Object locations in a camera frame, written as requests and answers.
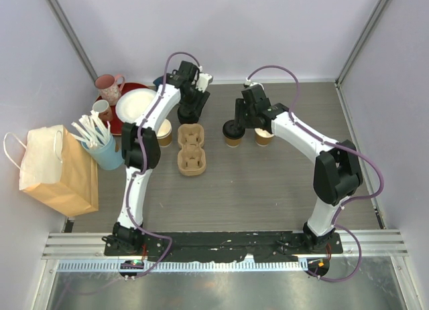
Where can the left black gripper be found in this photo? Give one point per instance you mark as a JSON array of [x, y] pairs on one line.
[[202, 96]]

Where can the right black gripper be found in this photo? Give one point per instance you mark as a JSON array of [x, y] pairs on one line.
[[240, 106]]

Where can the black coffee lid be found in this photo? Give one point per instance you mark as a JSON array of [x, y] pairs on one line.
[[187, 115], [233, 131]]

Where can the brown paper cup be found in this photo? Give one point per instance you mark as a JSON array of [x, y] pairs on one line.
[[262, 137], [232, 142]]

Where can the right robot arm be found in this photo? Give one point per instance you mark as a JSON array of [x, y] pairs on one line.
[[337, 173]]

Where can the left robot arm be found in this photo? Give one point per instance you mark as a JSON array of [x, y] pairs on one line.
[[185, 87]]

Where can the stacked brown paper cups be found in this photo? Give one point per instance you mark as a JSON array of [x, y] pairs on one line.
[[164, 134]]

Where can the brown pulp cup carrier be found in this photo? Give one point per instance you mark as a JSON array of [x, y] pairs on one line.
[[191, 157]]

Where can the white paper plate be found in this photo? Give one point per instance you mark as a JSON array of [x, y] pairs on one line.
[[133, 104]]

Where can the red round tray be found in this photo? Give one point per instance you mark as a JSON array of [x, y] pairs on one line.
[[116, 124]]

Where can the tall pink floral mug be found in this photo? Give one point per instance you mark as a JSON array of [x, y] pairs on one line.
[[110, 87]]

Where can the small pink floral mug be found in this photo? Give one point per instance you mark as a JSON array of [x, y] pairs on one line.
[[103, 108]]

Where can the light blue holder cup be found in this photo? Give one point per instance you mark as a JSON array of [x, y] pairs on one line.
[[108, 157]]

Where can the brown paper bag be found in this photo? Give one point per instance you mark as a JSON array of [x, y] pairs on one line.
[[56, 171]]

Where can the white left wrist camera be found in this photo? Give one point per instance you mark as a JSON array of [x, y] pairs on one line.
[[204, 80]]

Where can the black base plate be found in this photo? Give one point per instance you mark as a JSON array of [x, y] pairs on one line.
[[220, 247]]

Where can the aluminium rail frame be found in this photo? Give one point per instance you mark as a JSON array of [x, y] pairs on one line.
[[85, 252]]

